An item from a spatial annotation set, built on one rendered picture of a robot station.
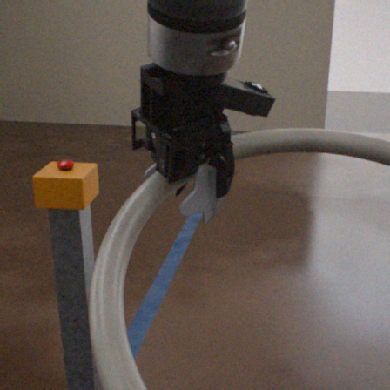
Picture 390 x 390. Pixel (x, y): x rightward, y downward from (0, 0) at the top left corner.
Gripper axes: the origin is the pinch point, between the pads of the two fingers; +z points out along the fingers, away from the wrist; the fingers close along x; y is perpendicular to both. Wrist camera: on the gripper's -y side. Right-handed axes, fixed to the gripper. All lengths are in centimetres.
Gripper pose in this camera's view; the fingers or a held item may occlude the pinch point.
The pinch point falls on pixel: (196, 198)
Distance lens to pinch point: 65.1
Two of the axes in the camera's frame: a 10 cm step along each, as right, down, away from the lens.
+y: -7.8, 3.9, -4.9
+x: 6.2, 5.6, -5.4
